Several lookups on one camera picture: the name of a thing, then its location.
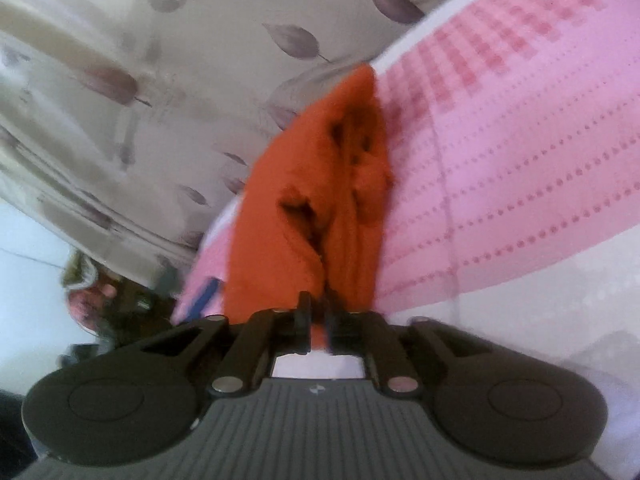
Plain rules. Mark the red small garment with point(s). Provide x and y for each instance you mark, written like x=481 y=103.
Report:
x=300 y=160

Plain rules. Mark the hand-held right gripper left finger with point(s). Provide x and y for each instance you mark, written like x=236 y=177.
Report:
x=303 y=322

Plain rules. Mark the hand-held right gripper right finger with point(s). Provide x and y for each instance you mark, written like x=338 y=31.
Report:
x=335 y=322

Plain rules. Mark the beige leaf print curtain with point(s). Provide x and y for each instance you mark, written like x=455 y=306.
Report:
x=175 y=110

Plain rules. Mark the pink white checked bed sheet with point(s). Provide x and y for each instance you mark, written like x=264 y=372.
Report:
x=525 y=160

